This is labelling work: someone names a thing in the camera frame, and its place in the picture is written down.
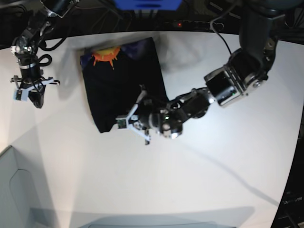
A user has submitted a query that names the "black power strip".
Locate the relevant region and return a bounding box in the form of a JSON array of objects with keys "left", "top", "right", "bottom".
[{"left": 155, "top": 20, "right": 213, "bottom": 32}]

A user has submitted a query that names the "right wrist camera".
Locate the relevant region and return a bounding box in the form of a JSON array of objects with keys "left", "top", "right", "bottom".
[{"left": 13, "top": 89, "right": 29, "bottom": 101}]

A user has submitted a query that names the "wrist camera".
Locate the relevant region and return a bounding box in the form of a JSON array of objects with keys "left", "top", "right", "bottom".
[
  {"left": 13, "top": 89, "right": 29, "bottom": 101},
  {"left": 116, "top": 115, "right": 128, "bottom": 130}
]

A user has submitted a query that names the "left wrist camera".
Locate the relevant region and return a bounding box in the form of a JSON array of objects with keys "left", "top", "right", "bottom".
[{"left": 116, "top": 115, "right": 128, "bottom": 130}]

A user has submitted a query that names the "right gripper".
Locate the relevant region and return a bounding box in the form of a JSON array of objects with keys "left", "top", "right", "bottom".
[{"left": 10, "top": 66, "right": 60, "bottom": 109}]

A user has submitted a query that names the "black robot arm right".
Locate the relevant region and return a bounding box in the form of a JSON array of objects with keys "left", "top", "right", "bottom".
[{"left": 10, "top": 0, "right": 79, "bottom": 109}]

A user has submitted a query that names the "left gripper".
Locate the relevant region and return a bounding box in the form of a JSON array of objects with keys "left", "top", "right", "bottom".
[{"left": 127, "top": 85, "right": 155, "bottom": 145}]

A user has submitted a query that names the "black T-shirt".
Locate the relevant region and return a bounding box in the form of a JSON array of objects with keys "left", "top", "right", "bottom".
[{"left": 80, "top": 38, "right": 168, "bottom": 133}]

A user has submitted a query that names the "blue box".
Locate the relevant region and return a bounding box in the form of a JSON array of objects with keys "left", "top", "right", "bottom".
[{"left": 114, "top": 0, "right": 182, "bottom": 10}]

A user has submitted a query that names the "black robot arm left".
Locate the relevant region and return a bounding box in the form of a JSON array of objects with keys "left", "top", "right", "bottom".
[{"left": 123, "top": 0, "right": 295, "bottom": 144}]

